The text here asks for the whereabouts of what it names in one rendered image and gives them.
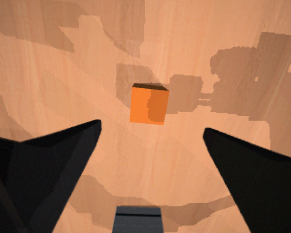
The orange cube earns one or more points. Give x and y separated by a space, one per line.
148 104

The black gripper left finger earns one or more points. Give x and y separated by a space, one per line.
38 175

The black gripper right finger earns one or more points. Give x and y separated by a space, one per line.
259 180

